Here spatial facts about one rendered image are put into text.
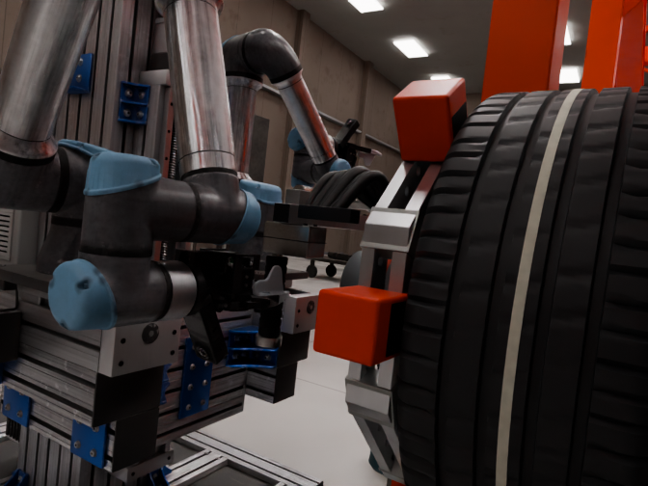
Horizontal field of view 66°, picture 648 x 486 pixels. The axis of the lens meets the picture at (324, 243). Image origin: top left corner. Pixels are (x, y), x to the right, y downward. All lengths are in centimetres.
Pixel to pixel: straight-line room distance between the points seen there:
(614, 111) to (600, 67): 278
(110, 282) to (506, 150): 44
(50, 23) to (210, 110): 24
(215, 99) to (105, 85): 58
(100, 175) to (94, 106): 70
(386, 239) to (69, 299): 35
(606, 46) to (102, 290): 318
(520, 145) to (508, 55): 84
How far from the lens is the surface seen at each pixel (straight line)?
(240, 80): 146
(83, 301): 55
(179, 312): 64
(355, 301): 52
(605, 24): 349
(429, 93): 66
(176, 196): 60
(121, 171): 57
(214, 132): 67
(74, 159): 95
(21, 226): 138
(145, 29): 129
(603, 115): 62
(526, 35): 142
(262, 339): 81
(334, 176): 76
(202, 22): 75
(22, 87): 84
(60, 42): 81
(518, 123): 62
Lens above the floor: 95
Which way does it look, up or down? 2 degrees down
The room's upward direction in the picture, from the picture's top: 6 degrees clockwise
